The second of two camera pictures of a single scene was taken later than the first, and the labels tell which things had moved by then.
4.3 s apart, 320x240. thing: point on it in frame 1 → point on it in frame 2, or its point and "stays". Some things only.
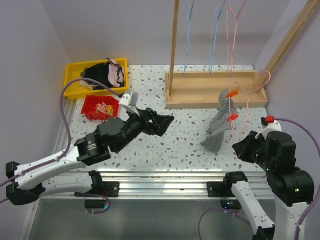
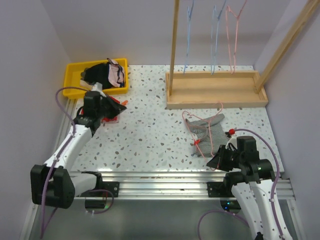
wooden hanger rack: x=201 y=89 stays
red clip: x=233 y=116 → x=197 y=141
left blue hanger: x=189 y=16 stays
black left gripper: x=160 y=123 → x=117 y=108
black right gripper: x=242 y=147 → x=217 y=162
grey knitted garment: x=220 y=124 → x=212 y=136
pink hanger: x=230 y=82 → x=210 y=139
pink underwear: x=116 y=76 stays
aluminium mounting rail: x=175 y=183 stays
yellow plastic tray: x=74 y=89 stays
